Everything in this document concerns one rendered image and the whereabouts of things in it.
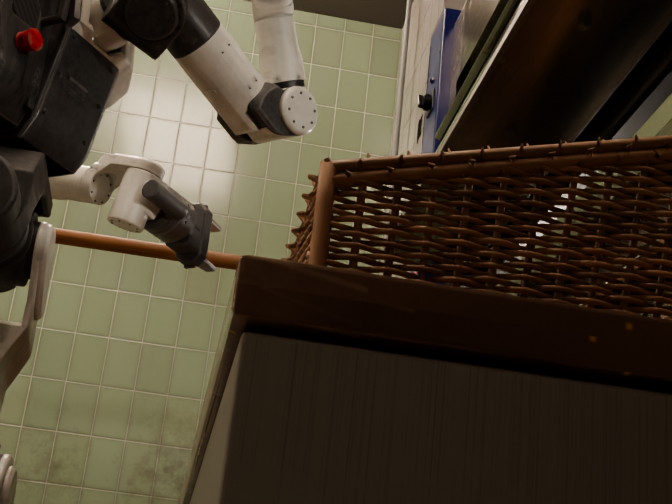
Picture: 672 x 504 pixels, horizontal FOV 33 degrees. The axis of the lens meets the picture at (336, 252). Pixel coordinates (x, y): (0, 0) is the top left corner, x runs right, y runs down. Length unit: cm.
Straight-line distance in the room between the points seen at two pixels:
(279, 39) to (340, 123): 199
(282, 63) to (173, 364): 177
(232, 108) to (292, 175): 195
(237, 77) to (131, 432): 184
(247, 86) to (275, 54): 11
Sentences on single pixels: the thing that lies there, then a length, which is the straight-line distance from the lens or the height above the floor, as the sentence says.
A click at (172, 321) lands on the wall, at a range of 352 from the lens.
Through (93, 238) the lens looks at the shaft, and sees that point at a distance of 227.
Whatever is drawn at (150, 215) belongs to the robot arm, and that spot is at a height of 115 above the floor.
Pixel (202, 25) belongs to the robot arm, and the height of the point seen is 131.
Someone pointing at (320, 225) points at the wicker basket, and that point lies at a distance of 74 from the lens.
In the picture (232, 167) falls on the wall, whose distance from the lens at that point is 372.
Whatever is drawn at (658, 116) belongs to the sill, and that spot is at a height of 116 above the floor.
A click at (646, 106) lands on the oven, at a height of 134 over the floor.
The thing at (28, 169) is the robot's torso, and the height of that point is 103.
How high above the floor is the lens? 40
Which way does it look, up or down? 21 degrees up
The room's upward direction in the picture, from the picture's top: 6 degrees clockwise
